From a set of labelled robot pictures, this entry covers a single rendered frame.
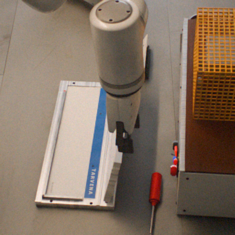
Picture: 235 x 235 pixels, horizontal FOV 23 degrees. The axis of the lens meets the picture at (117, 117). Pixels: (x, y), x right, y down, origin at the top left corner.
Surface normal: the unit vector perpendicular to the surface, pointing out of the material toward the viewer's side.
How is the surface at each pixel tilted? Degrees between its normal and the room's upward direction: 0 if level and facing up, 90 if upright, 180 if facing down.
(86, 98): 0
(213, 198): 90
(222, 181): 90
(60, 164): 0
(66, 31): 0
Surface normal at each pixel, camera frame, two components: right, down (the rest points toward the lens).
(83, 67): -0.04, -0.65
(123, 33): 0.28, 0.70
